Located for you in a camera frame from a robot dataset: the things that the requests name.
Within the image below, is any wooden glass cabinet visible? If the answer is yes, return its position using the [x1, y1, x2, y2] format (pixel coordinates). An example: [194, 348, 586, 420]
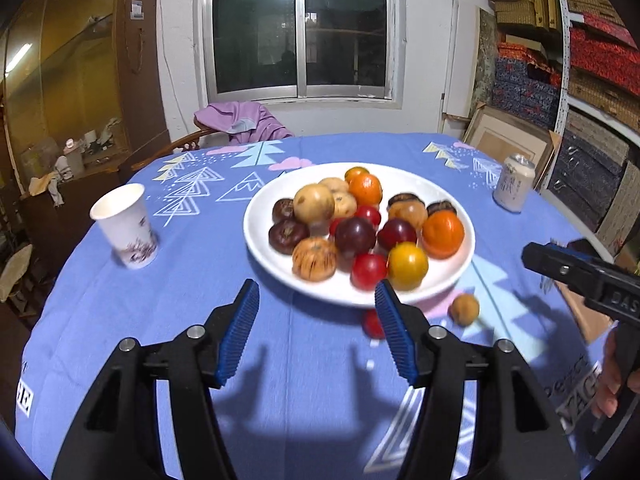
[0, 0, 171, 186]

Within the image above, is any wooden chair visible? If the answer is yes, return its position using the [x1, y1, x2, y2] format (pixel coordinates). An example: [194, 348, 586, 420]
[131, 127, 221, 171]

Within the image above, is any chair with pale seat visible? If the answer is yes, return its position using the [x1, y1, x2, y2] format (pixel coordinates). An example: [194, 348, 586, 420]
[0, 242, 33, 303]

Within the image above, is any green patterned panel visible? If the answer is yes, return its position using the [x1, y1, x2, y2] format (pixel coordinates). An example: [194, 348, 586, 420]
[470, 7, 501, 121]

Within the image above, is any large yellow pepino melon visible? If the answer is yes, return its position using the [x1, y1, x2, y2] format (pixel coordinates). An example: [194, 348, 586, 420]
[293, 183, 336, 225]

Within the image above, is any crumpled pale cloth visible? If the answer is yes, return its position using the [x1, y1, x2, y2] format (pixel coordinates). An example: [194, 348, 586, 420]
[27, 170, 66, 206]

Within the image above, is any yellow tomato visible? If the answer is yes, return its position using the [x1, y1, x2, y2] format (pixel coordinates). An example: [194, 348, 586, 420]
[387, 242, 430, 292]

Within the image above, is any cardboard box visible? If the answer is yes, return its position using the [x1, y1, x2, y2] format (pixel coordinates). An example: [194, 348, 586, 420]
[462, 101, 561, 176]

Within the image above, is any white drink can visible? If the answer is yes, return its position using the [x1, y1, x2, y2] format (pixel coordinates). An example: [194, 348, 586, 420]
[492, 154, 537, 214]

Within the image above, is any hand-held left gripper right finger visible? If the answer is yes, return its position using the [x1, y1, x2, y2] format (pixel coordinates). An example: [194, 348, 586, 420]
[374, 280, 583, 480]

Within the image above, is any small tan pepino melon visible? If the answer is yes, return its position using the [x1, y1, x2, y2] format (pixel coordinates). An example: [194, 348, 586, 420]
[448, 293, 481, 326]

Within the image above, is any stack of red boxes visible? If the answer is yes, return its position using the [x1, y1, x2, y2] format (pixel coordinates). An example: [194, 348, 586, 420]
[567, 12, 640, 86]

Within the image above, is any dark purple plum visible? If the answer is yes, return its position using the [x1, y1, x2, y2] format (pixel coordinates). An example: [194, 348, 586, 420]
[334, 217, 377, 257]
[376, 218, 418, 252]

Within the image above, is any white wall rod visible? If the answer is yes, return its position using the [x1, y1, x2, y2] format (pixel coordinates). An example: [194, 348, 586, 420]
[442, 0, 461, 133]

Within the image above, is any purple garment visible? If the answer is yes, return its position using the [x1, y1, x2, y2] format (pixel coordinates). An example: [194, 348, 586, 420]
[194, 101, 296, 146]

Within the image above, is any white paper cup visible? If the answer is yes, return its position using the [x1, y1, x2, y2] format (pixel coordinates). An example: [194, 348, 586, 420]
[89, 183, 159, 270]

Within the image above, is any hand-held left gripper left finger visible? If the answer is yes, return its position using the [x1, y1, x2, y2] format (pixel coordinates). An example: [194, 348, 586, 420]
[50, 278, 261, 480]

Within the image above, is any sliding window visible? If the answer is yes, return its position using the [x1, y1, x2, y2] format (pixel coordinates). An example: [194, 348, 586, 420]
[192, 0, 406, 110]

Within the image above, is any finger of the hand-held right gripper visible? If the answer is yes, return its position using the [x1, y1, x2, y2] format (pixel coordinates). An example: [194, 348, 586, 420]
[521, 242, 601, 297]

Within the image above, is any white oval plate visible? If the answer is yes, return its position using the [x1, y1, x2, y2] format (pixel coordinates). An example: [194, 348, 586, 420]
[243, 162, 476, 308]

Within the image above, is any person's right hand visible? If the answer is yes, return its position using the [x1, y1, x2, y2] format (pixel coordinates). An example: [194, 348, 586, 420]
[590, 327, 640, 418]

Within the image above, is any white metal rack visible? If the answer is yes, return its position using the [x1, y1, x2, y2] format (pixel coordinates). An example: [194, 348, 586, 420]
[542, 0, 640, 191]

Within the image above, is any stack of woven boxes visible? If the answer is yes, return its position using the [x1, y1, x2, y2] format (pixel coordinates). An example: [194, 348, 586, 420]
[489, 0, 561, 31]

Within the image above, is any striped pepino melon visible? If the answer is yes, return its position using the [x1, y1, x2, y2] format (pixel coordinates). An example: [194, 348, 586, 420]
[292, 237, 339, 281]

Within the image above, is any stack of blue patterned boxes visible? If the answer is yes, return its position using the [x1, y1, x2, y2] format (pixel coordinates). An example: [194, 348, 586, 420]
[492, 42, 563, 128]

